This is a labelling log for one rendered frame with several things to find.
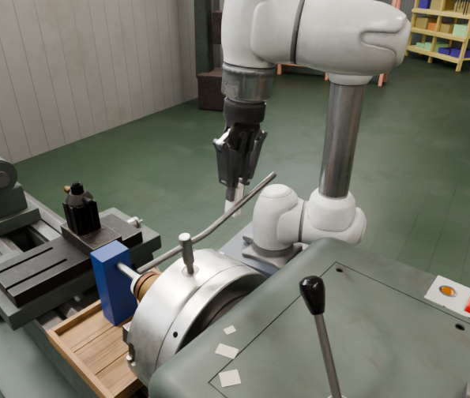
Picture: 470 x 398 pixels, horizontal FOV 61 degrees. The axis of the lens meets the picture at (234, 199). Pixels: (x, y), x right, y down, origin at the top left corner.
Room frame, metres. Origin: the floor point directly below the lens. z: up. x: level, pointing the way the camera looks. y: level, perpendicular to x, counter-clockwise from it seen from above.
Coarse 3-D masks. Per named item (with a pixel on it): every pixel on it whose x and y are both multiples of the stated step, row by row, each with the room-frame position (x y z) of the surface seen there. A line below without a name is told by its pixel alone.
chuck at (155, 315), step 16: (208, 256) 0.65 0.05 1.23; (224, 256) 0.67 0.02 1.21; (176, 272) 0.59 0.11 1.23; (208, 272) 0.59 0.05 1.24; (160, 288) 0.57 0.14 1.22; (176, 288) 0.56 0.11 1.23; (192, 288) 0.55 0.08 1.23; (144, 304) 0.55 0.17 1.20; (160, 304) 0.54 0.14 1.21; (176, 304) 0.53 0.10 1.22; (144, 320) 0.53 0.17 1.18; (160, 320) 0.51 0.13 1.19; (128, 336) 0.53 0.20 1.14; (144, 336) 0.51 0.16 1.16; (160, 336) 0.49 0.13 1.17; (144, 352) 0.49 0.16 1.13; (144, 368) 0.48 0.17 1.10; (144, 384) 0.50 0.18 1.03
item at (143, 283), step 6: (144, 276) 0.72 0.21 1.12; (150, 276) 0.72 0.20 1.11; (156, 276) 0.72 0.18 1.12; (138, 282) 0.71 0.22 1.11; (144, 282) 0.71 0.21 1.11; (150, 282) 0.70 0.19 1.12; (138, 288) 0.70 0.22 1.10; (144, 288) 0.69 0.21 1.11; (138, 294) 0.70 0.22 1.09; (144, 294) 0.68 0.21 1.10
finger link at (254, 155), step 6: (264, 132) 0.73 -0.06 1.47; (258, 138) 0.73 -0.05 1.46; (264, 138) 0.73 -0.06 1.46; (258, 144) 0.72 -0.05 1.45; (258, 150) 0.72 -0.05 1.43; (252, 156) 0.72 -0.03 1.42; (258, 156) 0.72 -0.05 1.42; (252, 162) 0.71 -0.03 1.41; (252, 168) 0.71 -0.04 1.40; (252, 174) 0.71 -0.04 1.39
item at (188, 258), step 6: (186, 234) 0.60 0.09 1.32; (180, 240) 0.58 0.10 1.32; (186, 240) 0.58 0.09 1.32; (186, 246) 0.58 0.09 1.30; (192, 246) 0.59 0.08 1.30; (186, 252) 0.58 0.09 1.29; (192, 252) 0.59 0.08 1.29; (186, 258) 0.58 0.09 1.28; (192, 258) 0.59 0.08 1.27; (186, 264) 0.58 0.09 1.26; (192, 264) 0.59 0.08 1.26; (186, 270) 0.59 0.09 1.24; (192, 270) 0.59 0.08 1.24
